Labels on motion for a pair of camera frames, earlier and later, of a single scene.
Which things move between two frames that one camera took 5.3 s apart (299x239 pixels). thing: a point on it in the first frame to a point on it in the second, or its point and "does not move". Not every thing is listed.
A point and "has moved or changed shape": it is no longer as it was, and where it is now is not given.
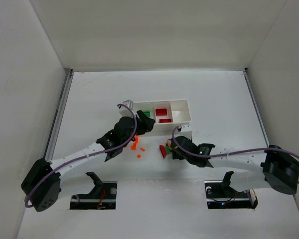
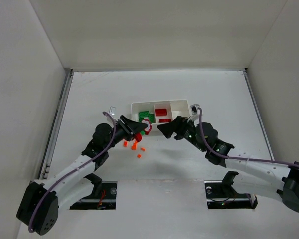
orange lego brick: x=134 y=147 does not move
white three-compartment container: x=168 y=115 does not move
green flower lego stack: x=167 y=149 has moved or changed shape
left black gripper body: x=143 y=122 to x=125 y=126
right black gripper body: x=175 y=150 to x=181 y=127
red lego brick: x=167 y=120 does not move
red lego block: x=161 y=112 does not move
